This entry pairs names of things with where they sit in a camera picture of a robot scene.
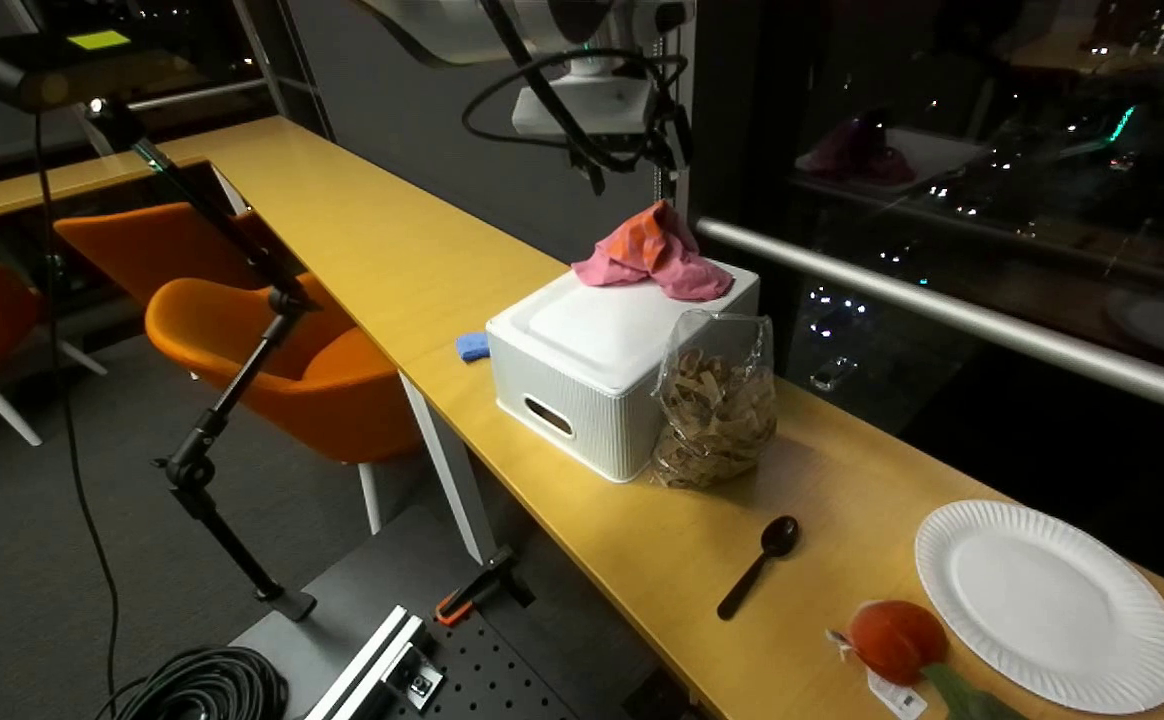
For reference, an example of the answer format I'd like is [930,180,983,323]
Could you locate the pink shirt orange print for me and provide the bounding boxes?
[569,197,736,308]

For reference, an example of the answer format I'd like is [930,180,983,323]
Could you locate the aluminium extrusion rail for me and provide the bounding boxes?
[300,602,451,720]

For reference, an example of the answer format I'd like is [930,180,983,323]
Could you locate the black articulated camera stand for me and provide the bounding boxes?
[83,95,319,629]

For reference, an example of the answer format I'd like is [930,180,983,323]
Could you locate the orange black clamp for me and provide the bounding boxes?
[431,552,537,633]

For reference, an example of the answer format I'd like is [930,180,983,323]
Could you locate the thin black cable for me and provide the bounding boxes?
[30,112,125,694]

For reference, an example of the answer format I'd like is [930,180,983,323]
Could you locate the white paper plate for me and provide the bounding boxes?
[911,498,1164,720]

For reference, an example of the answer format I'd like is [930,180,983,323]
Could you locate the black stereo camera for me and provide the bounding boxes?
[0,22,264,115]

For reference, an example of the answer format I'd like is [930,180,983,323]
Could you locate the silver metal handrail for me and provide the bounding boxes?
[697,217,1164,429]

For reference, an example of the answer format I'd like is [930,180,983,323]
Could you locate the red turnip plushie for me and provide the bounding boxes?
[828,595,1024,720]

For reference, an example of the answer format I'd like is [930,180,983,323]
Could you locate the coiled black cable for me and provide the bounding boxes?
[94,645,291,720]

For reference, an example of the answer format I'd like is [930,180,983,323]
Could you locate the white plastic basket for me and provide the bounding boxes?
[484,255,764,488]

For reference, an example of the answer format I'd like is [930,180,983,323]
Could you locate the grey metal base plate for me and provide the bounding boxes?
[228,504,513,720]

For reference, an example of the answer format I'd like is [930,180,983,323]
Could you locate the black perforated breadboard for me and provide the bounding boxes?
[393,610,584,720]

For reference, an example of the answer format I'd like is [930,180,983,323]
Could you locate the white table leg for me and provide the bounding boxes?
[397,373,503,573]

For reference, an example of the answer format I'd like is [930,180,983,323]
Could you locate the black plastic spoon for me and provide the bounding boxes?
[712,513,803,624]

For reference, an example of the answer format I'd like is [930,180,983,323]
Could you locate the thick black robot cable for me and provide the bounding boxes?
[457,0,692,200]

